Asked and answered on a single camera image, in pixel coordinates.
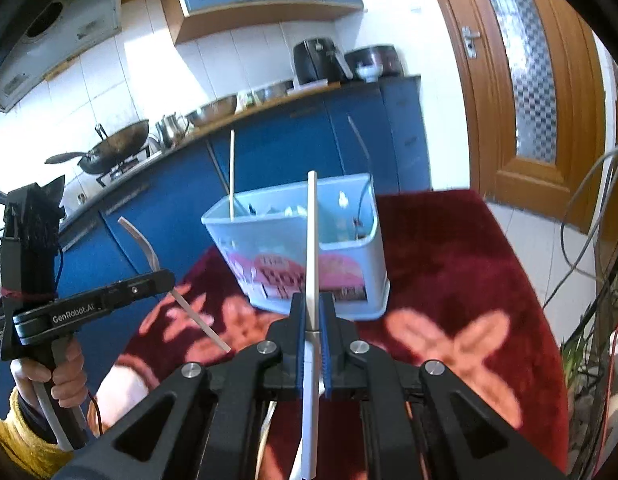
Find steel pitcher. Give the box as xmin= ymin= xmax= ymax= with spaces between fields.
xmin=156 ymin=114 xmax=190 ymax=148

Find wooden door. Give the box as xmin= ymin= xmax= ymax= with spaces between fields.
xmin=437 ymin=0 xmax=605 ymax=232

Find black air fryer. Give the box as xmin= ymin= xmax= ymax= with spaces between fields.
xmin=293 ymin=38 xmax=353 ymax=84

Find black wok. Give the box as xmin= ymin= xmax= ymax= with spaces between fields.
xmin=45 ymin=119 xmax=149 ymax=176

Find light blue chopsticks box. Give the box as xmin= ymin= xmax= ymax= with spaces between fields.
xmin=202 ymin=174 xmax=390 ymax=321

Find person's left hand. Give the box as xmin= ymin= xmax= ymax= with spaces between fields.
xmin=10 ymin=339 xmax=88 ymax=413

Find wooden chopstick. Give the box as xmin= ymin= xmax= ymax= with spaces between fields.
xmin=229 ymin=129 xmax=235 ymax=221

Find grey cables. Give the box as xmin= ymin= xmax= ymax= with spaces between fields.
xmin=541 ymin=138 xmax=618 ymax=480

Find range hood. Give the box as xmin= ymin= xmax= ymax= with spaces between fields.
xmin=0 ymin=0 xmax=121 ymax=113

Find small steel bowl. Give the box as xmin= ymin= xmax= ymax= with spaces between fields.
xmin=251 ymin=79 xmax=294 ymax=105

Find yellow sleeve forearm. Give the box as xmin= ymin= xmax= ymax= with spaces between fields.
xmin=0 ymin=388 xmax=74 ymax=479

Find blue lower kitchen cabinets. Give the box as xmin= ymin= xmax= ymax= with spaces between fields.
xmin=0 ymin=75 xmax=433 ymax=421

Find white chopstick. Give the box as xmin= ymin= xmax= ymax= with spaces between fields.
xmin=289 ymin=170 xmax=322 ymax=479

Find steel colander bowl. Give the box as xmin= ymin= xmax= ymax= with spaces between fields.
xmin=185 ymin=94 xmax=237 ymax=128

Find white small bowl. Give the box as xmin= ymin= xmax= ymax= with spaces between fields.
xmin=356 ymin=64 xmax=384 ymax=82

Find red floral plush tablecloth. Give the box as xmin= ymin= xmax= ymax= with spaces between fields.
xmin=95 ymin=191 xmax=568 ymax=479

